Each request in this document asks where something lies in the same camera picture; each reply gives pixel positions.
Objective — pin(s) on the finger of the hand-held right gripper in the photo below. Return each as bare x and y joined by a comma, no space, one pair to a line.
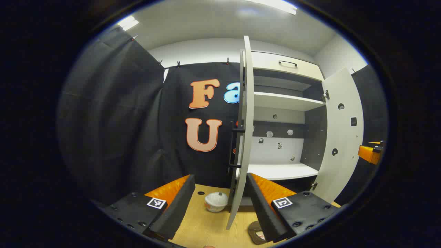
368,153

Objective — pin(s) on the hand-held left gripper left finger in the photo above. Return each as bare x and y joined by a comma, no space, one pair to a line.
174,210

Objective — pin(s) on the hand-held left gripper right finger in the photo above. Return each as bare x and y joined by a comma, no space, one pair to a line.
265,210

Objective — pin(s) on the brown plush shoe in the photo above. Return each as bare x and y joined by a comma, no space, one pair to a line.
256,231

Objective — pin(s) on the white cabinet door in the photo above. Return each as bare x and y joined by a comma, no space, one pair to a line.
245,144
341,137

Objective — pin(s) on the white and grey shoe cabinet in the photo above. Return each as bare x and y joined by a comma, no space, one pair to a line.
282,170

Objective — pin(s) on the white cabinet drawer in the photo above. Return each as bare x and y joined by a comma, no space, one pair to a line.
268,62

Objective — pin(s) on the black backdrop cloth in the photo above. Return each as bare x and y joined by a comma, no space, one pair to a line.
373,113
113,120

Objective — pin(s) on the white bowl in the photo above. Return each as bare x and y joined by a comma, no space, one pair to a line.
216,202

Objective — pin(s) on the ceiling light strip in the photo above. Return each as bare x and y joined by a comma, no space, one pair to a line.
127,22
279,6

